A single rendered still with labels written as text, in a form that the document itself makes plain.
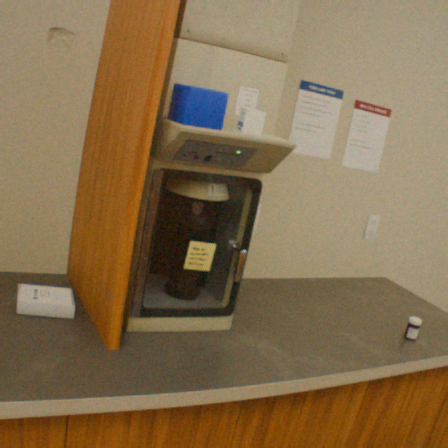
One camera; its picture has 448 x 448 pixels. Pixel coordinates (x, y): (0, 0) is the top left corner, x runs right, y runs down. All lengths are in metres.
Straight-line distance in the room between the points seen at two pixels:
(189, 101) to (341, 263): 1.33
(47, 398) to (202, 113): 0.71
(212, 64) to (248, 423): 0.92
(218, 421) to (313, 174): 1.10
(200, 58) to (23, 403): 0.89
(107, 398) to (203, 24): 0.89
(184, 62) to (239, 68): 0.15
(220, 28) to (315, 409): 1.06
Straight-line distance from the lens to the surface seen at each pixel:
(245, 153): 1.36
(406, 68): 2.39
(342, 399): 1.66
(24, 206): 1.75
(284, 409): 1.52
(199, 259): 1.47
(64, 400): 1.18
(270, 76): 1.46
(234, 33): 1.40
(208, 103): 1.26
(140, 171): 1.24
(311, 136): 2.10
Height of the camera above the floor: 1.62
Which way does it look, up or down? 14 degrees down
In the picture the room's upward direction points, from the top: 12 degrees clockwise
